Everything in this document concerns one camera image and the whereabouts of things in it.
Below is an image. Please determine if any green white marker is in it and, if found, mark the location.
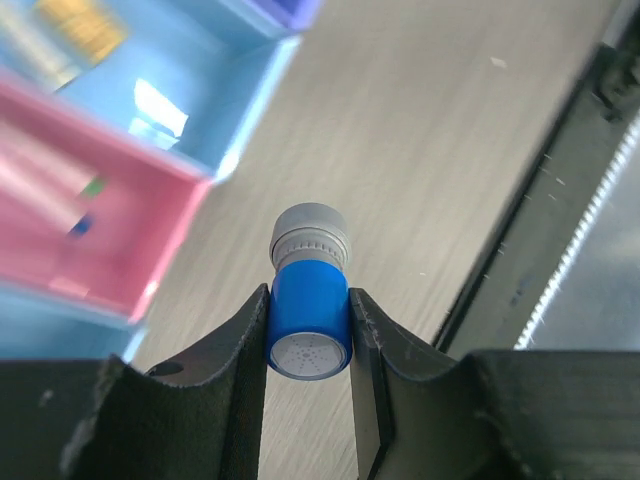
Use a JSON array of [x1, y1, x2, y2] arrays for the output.
[[29, 174, 109, 231]]

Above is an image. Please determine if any blue grey glue stick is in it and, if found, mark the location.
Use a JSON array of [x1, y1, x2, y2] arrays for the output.
[[266, 202, 352, 381]]

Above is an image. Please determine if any light blue drawer bin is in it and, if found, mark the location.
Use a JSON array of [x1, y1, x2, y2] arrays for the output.
[[1, 285, 146, 362]]

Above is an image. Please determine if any beige long eraser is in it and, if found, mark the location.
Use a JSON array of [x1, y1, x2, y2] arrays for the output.
[[1, 1, 81, 92]]

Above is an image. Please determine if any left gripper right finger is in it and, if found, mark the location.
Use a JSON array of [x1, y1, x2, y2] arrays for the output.
[[349, 288, 524, 479]]

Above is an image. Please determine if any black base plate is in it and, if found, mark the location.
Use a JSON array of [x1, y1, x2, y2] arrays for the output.
[[436, 45, 639, 358]]

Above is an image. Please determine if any blue white marker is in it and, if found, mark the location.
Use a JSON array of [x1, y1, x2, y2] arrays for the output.
[[67, 215, 93, 237]]

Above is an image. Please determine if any small tan eraser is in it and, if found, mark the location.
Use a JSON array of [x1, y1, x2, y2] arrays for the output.
[[34, 0, 127, 66]]

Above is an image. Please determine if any pink drawer bin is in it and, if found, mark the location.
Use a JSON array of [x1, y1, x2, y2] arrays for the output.
[[1, 71, 211, 322]]

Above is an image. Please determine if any purple drawer bin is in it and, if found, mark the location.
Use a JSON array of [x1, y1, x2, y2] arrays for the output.
[[246, 0, 324, 31]]

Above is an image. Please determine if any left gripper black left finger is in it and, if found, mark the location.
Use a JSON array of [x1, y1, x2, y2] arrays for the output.
[[62, 284, 269, 479]]

